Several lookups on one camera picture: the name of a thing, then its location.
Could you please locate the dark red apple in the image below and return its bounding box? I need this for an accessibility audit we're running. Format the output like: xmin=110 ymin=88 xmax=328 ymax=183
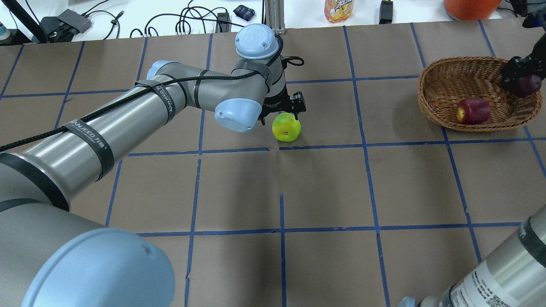
xmin=511 ymin=74 xmax=542 ymax=98

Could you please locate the green apple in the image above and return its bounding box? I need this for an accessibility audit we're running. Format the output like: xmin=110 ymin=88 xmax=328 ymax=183
xmin=271 ymin=113 xmax=302 ymax=142

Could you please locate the red apple with yellow patch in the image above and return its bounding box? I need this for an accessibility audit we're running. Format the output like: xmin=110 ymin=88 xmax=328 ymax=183
xmin=456 ymin=97 xmax=491 ymax=125

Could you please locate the wicker basket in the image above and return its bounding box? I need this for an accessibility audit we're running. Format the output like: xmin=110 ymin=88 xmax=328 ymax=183
xmin=417 ymin=56 xmax=544 ymax=132

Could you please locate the orange round container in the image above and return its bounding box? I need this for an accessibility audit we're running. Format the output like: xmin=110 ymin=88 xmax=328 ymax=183
xmin=443 ymin=0 xmax=502 ymax=20

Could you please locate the small dark blue pouch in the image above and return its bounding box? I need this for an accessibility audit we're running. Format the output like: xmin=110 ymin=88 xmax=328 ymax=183
xmin=233 ymin=5 xmax=257 ymax=22

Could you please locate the orange drink bottle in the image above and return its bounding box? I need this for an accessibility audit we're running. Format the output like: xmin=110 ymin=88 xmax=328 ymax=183
xmin=324 ymin=0 xmax=354 ymax=23

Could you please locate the black power adapter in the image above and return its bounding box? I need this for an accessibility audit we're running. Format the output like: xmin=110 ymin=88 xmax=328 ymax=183
xmin=378 ymin=0 xmax=394 ymax=25

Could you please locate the grey usb hub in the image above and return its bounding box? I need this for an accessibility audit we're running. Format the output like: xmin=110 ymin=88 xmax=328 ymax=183
xmin=57 ymin=9 xmax=92 ymax=33

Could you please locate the black monitor stand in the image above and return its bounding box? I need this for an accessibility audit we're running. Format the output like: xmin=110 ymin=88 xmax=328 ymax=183
xmin=1 ymin=0 xmax=66 ymax=43

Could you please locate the aluminium frame post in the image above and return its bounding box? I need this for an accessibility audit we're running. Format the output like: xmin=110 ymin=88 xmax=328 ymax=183
xmin=262 ymin=0 xmax=285 ymax=35

